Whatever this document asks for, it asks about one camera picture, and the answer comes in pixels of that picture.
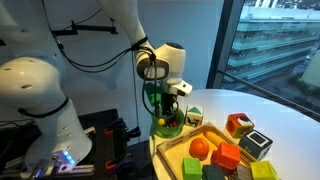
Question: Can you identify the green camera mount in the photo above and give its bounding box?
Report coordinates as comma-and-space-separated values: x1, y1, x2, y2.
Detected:
144, 81, 165, 108

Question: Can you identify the red cube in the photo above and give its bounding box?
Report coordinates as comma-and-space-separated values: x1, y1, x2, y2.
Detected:
211, 142, 241, 171

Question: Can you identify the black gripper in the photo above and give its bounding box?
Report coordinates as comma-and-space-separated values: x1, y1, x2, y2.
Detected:
160, 92, 180, 125

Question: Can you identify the dark window frame pillar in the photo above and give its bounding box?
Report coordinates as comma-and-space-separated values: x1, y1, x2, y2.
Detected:
206, 0, 246, 90

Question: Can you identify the lime yellow cube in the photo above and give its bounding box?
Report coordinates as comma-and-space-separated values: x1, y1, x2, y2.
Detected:
250, 160, 280, 180

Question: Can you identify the green plastic bowl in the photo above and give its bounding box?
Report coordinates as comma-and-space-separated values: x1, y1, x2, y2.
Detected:
151, 108, 185, 139

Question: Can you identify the orange fruit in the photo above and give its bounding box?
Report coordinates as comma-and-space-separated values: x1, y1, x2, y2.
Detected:
188, 137, 210, 160

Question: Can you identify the window railing bar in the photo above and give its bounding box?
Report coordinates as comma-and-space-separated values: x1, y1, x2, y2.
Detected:
217, 69, 320, 123

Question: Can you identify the black perforated platform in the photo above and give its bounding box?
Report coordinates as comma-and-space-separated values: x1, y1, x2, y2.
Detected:
0, 108, 158, 180

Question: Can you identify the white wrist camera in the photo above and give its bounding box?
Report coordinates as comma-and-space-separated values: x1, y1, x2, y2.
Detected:
168, 80, 194, 98

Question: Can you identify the black orange spring clamp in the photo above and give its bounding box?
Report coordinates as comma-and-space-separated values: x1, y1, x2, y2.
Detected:
103, 117, 142, 145
104, 154, 135, 175

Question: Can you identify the thin black hanging cable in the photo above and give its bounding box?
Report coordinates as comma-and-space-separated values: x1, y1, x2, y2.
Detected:
131, 51, 141, 135

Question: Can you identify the yellow banana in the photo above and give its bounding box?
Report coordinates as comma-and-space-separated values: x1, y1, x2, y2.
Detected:
203, 130, 228, 148

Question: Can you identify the black wall mount bar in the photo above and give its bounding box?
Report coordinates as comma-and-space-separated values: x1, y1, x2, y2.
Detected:
51, 19, 119, 37

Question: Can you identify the grey patterned cube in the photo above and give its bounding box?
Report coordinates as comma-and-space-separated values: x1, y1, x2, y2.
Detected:
233, 163, 253, 180

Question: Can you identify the dark teal cube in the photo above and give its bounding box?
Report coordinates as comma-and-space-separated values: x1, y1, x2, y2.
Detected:
201, 163, 226, 180

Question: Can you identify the wooden tray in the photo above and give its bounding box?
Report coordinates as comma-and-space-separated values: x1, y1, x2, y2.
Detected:
156, 121, 258, 180

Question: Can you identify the orange cube with round hole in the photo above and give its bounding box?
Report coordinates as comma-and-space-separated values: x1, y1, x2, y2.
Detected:
225, 112, 255, 139

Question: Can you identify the black and white cube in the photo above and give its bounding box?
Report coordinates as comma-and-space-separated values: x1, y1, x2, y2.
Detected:
238, 129, 274, 161

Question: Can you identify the white cube with green triangle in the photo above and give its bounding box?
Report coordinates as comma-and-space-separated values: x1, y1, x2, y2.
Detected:
184, 104, 205, 129

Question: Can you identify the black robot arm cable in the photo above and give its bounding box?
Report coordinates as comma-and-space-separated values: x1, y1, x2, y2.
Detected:
41, 0, 162, 118

